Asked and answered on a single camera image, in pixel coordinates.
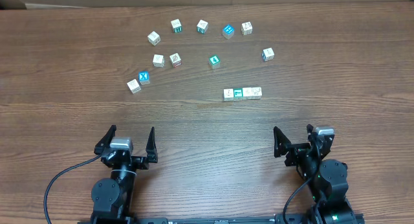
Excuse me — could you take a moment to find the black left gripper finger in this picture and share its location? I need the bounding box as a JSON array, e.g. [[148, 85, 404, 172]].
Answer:
[[94, 125, 116, 155], [146, 127, 158, 163]]

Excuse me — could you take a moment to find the wooden cube letter I side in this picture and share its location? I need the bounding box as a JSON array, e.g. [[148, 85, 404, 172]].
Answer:
[[252, 87, 263, 100]]

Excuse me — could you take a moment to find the wooden cube ice cream drawing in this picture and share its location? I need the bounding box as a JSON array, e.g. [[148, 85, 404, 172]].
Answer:
[[242, 87, 253, 100]]

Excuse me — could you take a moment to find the green number seven cube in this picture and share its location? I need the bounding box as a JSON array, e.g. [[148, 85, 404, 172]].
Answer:
[[234, 88, 243, 101]]

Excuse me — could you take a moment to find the wooden cube with hook drawing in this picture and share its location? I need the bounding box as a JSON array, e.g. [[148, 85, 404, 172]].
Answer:
[[223, 89, 234, 102]]

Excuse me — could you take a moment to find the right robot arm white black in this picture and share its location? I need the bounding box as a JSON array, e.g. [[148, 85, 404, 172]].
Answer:
[[273, 124, 365, 224]]

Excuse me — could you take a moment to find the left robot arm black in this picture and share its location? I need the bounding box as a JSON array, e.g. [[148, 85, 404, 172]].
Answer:
[[89, 125, 158, 223]]

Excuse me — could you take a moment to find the wooden cube fish drawing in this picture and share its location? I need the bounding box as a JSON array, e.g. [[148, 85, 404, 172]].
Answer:
[[127, 79, 141, 94]]

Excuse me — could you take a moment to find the blue letter X cube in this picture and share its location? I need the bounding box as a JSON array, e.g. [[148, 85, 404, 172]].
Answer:
[[138, 71, 150, 85]]

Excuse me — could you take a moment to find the wooden cube blue X side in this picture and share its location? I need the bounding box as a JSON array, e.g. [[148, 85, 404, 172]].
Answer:
[[261, 47, 274, 62]]

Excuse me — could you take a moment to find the wooden cube globe drawing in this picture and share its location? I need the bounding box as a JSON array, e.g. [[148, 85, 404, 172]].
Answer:
[[153, 54, 165, 67]]

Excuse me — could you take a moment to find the wooden cube red Y side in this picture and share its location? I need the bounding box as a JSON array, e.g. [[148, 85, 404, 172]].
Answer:
[[169, 53, 182, 67]]

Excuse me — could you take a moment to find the green number four cube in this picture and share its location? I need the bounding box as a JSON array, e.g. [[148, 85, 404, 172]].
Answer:
[[208, 55, 221, 69]]

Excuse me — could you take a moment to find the plain wooden cube far left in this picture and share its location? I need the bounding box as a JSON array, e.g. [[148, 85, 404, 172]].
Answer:
[[147, 31, 160, 46]]

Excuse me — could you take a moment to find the wooden cube yellow side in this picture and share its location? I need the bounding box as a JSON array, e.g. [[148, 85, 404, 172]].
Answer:
[[241, 21, 253, 36]]

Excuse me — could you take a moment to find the blue top wooden cube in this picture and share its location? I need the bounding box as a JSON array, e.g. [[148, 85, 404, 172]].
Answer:
[[223, 25, 235, 39]]

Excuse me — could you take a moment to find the wooden cube green letter side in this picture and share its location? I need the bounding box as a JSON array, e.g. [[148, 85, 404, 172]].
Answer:
[[171, 19, 182, 33]]

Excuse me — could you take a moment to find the wooden cube green J side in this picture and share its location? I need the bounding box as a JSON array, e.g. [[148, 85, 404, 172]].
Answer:
[[197, 19, 208, 34]]

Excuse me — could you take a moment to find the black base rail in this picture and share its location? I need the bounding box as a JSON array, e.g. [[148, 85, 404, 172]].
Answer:
[[129, 212, 366, 224]]

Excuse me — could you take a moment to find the right black cable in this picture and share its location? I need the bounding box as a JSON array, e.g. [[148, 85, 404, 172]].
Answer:
[[282, 136, 324, 224]]

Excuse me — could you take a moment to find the black cable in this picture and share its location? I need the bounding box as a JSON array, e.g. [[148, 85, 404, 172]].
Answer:
[[43, 154, 104, 224], [282, 136, 324, 224]]

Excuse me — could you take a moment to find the left black cable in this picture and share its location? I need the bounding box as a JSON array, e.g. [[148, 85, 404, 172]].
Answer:
[[43, 154, 104, 224]]

